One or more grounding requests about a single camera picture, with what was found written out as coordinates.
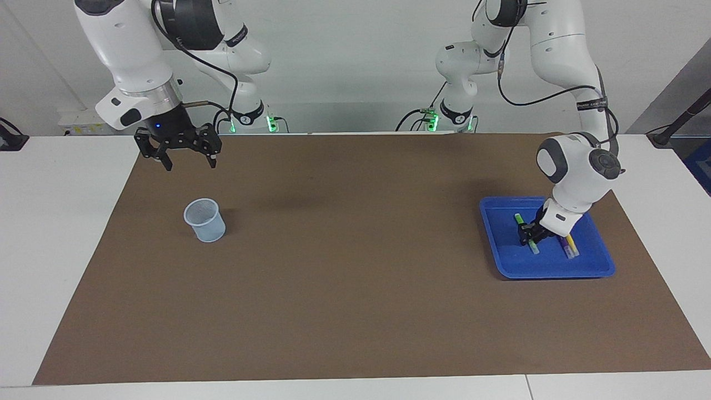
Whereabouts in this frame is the blue plastic tray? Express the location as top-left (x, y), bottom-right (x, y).
top-left (479, 196), bottom-right (616, 279)

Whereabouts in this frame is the blue box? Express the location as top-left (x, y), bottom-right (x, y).
top-left (682, 139), bottom-right (711, 196)

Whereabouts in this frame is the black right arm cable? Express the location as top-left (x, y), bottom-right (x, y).
top-left (151, 0), bottom-right (239, 120)

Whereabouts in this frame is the green pen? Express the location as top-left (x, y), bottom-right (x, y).
top-left (514, 213), bottom-right (540, 254)

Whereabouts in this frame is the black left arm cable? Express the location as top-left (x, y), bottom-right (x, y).
top-left (472, 0), bottom-right (620, 156)

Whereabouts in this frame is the black clamp mount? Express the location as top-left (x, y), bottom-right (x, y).
top-left (0, 118), bottom-right (29, 151)

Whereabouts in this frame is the black stand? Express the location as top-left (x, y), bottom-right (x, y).
top-left (646, 89), bottom-right (711, 148)

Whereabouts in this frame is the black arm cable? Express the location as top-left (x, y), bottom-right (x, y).
top-left (151, 0), bottom-right (239, 120)
top-left (472, 0), bottom-right (620, 156)

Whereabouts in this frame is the translucent plastic cup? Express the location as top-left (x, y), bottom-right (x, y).
top-left (183, 198), bottom-right (227, 243)

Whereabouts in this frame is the brown table mat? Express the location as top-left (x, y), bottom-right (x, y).
top-left (32, 132), bottom-right (711, 386)

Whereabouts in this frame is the white power box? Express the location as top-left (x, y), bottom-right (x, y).
top-left (58, 108), bottom-right (120, 136)

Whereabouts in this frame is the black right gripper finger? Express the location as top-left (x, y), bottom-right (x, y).
top-left (194, 124), bottom-right (222, 168)
top-left (135, 129), bottom-right (173, 171)

